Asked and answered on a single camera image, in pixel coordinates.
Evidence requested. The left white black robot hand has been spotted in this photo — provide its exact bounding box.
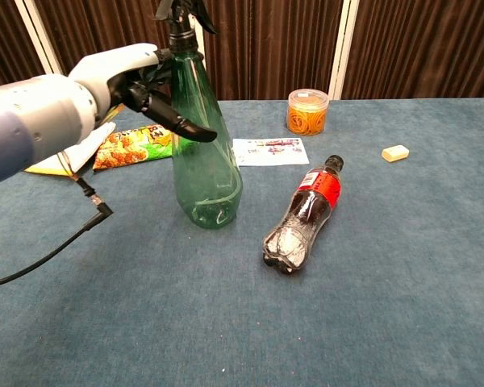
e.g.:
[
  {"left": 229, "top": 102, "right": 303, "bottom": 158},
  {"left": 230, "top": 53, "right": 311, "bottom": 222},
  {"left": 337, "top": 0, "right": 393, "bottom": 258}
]
[{"left": 68, "top": 42, "right": 219, "bottom": 143}]

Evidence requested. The green spray bottle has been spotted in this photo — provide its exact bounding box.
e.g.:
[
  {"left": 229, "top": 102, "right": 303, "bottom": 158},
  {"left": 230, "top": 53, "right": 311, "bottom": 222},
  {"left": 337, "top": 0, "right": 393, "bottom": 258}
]
[{"left": 152, "top": 0, "right": 244, "bottom": 231}]

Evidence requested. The cola bottle red label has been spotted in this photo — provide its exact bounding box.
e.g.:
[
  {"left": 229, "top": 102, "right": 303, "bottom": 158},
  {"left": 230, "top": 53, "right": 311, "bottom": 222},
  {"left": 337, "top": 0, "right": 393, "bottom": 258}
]
[{"left": 261, "top": 155, "right": 346, "bottom": 276}]

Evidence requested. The dark brown pleated curtain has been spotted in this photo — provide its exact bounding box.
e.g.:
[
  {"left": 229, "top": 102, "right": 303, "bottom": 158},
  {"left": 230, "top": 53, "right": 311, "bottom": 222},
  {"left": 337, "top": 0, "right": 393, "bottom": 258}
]
[
  {"left": 203, "top": 0, "right": 344, "bottom": 102},
  {"left": 34, "top": 0, "right": 194, "bottom": 76},
  {"left": 342, "top": 0, "right": 484, "bottom": 101},
  {"left": 0, "top": 0, "right": 45, "bottom": 88}
]

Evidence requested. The green orange snack bag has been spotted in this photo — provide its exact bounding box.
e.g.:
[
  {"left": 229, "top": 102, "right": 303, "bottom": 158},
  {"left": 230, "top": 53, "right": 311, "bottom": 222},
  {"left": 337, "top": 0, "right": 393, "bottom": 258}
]
[{"left": 92, "top": 125, "right": 174, "bottom": 171}]

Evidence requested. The white yellow notepad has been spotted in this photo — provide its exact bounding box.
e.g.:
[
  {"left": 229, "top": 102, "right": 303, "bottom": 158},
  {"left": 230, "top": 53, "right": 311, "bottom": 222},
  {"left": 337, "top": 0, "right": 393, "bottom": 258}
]
[{"left": 23, "top": 105, "right": 126, "bottom": 177}]

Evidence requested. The white printed card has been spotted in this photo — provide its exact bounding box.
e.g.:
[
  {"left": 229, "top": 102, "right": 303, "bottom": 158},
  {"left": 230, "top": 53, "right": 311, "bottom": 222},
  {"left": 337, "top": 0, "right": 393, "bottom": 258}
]
[{"left": 232, "top": 137, "right": 311, "bottom": 168}]

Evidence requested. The jar of orange rubber bands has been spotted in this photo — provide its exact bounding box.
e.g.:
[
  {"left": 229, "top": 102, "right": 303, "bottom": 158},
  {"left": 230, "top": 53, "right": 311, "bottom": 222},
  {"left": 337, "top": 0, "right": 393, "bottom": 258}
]
[{"left": 286, "top": 88, "right": 330, "bottom": 136}]

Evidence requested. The cream eraser block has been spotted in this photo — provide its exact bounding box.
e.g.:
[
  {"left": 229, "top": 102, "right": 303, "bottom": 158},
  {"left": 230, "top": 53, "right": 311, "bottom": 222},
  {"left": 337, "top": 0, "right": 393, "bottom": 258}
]
[{"left": 381, "top": 145, "right": 411, "bottom": 163}]

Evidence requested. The blue carpet table cover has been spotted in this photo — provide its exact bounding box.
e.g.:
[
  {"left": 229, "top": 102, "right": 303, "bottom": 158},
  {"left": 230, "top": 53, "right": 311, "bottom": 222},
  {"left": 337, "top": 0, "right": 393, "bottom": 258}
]
[{"left": 0, "top": 95, "right": 484, "bottom": 387}]

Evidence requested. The white partition post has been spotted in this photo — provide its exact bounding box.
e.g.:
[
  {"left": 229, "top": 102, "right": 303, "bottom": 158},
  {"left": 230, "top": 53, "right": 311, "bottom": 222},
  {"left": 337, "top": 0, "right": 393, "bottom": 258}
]
[
  {"left": 15, "top": 0, "right": 62, "bottom": 76},
  {"left": 188, "top": 0, "right": 206, "bottom": 57},
  {"left": 328, "top": 0, "right": 361, "bottom": 101}
]

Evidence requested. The black cable with plug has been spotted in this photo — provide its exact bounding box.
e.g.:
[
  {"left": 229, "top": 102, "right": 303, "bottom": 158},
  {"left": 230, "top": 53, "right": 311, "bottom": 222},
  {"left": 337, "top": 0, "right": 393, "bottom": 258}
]
[{"left": 0, "top": 151, "right": 115, "bottom": 290}]

